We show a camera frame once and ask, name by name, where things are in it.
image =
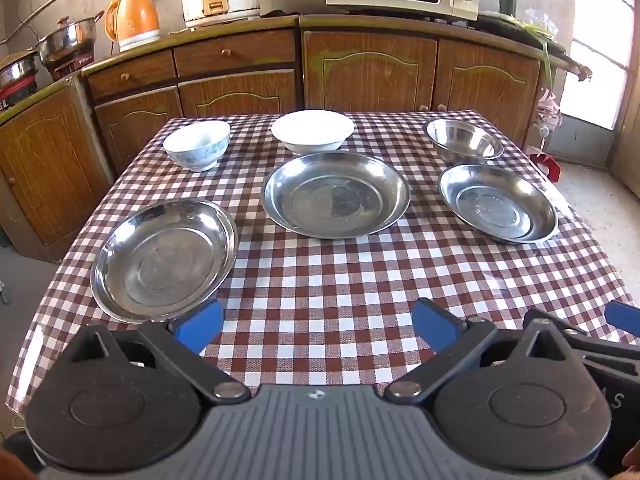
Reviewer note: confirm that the black tray with greens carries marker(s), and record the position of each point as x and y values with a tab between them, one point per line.
500	22

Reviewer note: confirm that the orange electric kettle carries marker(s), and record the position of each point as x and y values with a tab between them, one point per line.
135	20

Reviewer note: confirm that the pink cloth bundle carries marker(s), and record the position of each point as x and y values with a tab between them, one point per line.
550	107

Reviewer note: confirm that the red white checkered tablecloth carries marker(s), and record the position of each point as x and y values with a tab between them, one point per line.
310	280

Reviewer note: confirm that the wooden pole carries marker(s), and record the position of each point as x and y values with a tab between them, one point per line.
572	65

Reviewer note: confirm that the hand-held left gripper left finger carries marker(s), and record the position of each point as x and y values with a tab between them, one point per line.
202	325

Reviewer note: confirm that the white shallow bowl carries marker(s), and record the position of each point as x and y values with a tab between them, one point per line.
312	130

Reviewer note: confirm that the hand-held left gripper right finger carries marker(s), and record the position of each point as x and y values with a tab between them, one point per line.
435	325

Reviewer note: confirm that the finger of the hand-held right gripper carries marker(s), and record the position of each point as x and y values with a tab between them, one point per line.
625	317
600	342

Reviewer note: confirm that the dark green thermos bottle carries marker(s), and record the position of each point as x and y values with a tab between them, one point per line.
507	0

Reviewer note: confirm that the red bag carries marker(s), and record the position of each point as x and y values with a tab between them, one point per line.
547	165

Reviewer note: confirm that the green onions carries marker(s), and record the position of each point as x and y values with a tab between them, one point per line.
542	35

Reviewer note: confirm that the large steel plate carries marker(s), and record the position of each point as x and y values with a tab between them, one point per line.
335	195

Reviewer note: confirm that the steel cooking pot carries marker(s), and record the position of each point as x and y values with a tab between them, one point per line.
17	67
65	40

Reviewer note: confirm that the grey door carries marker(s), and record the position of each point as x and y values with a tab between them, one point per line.
600	60

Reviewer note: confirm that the wooden single-door cabinet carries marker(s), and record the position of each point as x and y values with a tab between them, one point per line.
50	170

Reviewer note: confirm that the small steel plate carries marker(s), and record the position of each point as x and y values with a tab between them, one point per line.
165	260
495	205

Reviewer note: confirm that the blue patterned white bowl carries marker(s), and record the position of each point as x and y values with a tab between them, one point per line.
196	147

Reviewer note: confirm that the red black induction stove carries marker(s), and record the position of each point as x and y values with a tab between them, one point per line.
20	92
70	64

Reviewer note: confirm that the steel bowl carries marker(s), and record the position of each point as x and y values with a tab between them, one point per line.
465	140

